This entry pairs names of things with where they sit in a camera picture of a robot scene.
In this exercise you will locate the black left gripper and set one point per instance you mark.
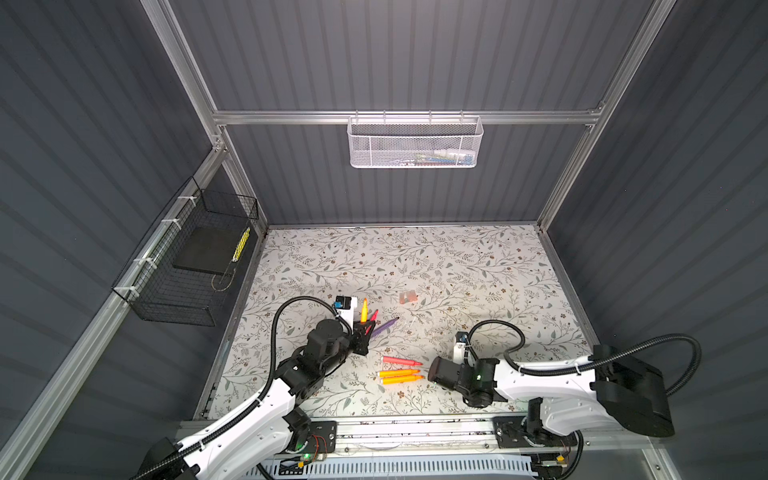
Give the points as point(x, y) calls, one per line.
point(359, 339)

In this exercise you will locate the orange highlighter pen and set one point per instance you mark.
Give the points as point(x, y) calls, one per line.
point(398, 373)
point(364, 311)

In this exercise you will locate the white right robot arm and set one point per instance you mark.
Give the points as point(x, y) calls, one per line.
point(599, 390)

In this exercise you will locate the purple highlighter pen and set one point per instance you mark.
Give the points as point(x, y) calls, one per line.
point(381, 328)

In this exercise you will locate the red-pink highlighter pen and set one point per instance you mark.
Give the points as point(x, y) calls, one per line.
point(401, 361)

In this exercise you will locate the yellow highlighter pen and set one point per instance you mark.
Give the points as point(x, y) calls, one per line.
point(401, 379)

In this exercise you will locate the yellow highlighter in basket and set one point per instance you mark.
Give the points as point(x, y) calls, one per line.
point(242, 242)

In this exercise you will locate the black pad in basket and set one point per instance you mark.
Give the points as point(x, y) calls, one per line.
point(207, 250)

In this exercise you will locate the items in white basket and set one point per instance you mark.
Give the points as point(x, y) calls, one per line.
point(437, 158)

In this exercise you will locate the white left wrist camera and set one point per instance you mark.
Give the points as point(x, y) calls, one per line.
point(346, 306)

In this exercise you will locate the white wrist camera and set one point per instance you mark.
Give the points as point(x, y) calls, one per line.
point(460, 353)
point(346, 306)

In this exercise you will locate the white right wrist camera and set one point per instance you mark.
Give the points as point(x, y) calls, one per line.
point(460, 353)

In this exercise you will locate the black wire mesh basket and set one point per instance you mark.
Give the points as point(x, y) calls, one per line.
point(158, 292)

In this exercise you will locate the white wire mesh basket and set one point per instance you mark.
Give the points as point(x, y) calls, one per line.
point(374, 141)

